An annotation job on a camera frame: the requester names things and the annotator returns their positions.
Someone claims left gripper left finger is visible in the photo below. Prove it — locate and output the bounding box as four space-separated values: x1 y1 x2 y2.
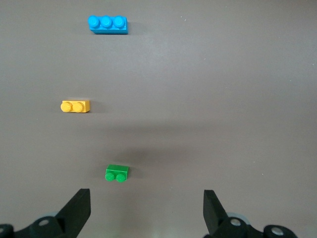
12 188 91 238

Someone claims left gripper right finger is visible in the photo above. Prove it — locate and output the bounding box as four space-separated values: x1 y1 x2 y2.
203 189 264 238

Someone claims yellow two-stud block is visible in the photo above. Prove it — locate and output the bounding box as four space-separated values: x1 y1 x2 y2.
60 100 91 114

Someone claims green two-stud block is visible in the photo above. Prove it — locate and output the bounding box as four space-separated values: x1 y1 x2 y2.
104 164 130 183

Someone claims blue three-stud block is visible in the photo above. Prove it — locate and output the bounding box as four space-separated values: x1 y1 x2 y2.
88 14 129 35

